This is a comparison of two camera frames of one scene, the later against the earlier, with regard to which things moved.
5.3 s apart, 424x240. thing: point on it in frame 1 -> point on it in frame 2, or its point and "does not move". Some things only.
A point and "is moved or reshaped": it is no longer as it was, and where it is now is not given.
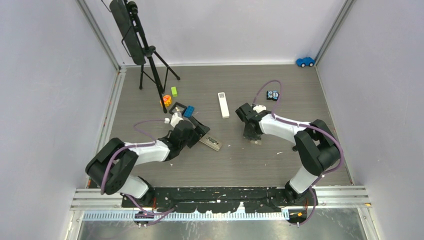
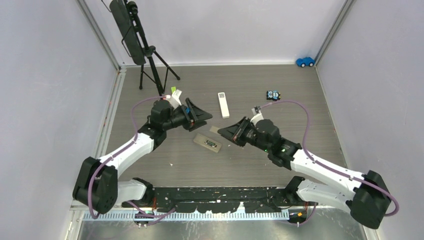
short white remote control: (211, 143) does not move
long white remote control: (223, 105) does not move
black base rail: (221, 200) does not move
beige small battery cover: (257, 142) is moved or reshaped
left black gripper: (198, 133) -> (191, 123)
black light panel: (122, 17) does not move
